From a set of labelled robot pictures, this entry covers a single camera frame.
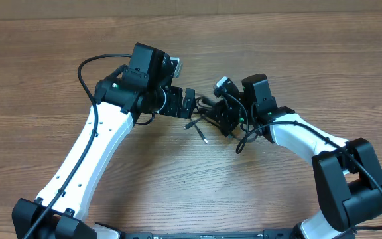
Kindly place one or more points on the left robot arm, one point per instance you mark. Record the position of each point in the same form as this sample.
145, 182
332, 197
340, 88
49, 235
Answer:
143, 86

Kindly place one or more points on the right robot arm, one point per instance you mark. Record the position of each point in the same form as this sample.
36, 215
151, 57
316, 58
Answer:
347, 174

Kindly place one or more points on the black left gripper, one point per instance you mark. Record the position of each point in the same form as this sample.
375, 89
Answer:
174, 108

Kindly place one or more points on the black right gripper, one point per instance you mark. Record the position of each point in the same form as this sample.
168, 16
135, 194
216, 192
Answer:
223, 116

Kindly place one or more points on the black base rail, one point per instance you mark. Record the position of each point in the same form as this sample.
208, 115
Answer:
207, 235

